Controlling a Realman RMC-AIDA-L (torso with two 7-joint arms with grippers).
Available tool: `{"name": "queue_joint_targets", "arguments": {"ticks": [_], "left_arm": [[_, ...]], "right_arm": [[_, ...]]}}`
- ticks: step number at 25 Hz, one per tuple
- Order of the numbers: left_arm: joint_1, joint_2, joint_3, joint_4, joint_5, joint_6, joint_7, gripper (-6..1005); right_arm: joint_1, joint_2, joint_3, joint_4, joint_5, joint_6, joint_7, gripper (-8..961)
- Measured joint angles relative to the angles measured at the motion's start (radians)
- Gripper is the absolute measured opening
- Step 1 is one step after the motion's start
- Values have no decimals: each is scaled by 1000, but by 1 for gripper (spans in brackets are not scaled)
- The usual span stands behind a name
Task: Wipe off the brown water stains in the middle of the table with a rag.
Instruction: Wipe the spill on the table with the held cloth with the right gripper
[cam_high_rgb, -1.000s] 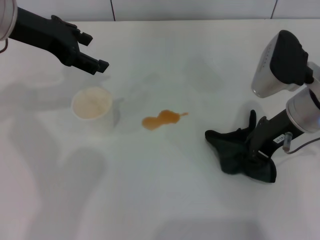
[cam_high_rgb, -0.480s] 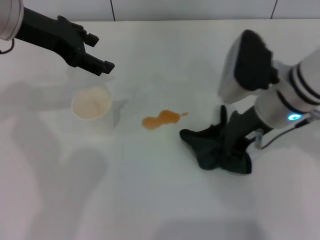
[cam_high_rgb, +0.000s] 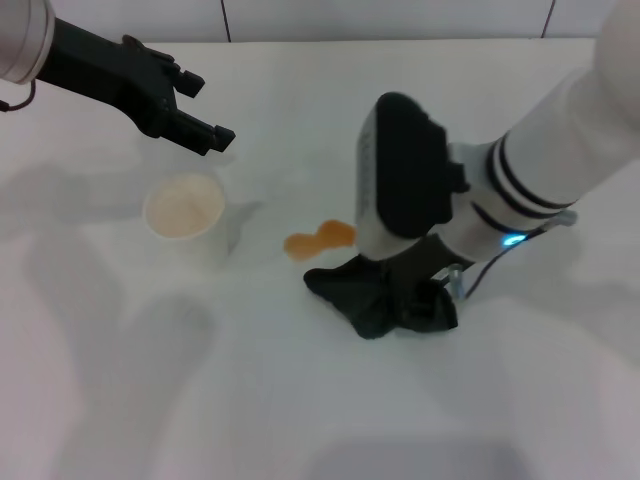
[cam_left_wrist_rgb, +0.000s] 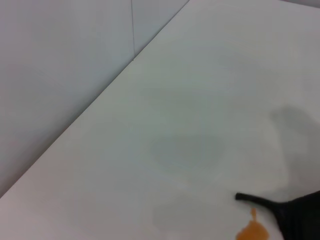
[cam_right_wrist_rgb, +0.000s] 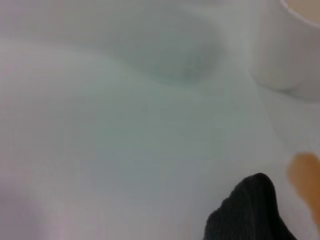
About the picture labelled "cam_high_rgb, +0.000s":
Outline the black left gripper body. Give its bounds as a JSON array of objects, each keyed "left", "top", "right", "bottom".
[{"left": 37, "top": 16, "right": 182, "bottom": 140}]

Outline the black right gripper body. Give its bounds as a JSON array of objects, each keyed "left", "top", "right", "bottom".
[{"left": 386, "top": 233, "right": 465, "bottom": 302}]

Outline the dark blue rag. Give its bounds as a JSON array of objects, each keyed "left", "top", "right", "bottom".
[{"left": 303, "top": 253, "right": 461, "bottom": 342}]

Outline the white paper cup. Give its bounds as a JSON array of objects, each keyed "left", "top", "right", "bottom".
[{"left": 142, "top": 172, "right": 242, "bottom": 262}]

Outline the brown water stain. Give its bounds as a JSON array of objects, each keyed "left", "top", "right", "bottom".
[{"left": 283, "top": 219, "right": 359, "bottom": 263}]

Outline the right gripper cable with plug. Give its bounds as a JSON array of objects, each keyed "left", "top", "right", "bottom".
[{"left": 446, "top": 209, "right": 579, "bottom": 302}]

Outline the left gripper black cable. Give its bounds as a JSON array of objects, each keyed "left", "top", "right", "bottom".
[{"left": 0, "top": 78, "right": 39, "bottom": 113}]

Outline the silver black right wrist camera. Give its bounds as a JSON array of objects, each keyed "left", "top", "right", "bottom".
[{"left": 353, "top": 91, "right": 472, "bottom": 251}]

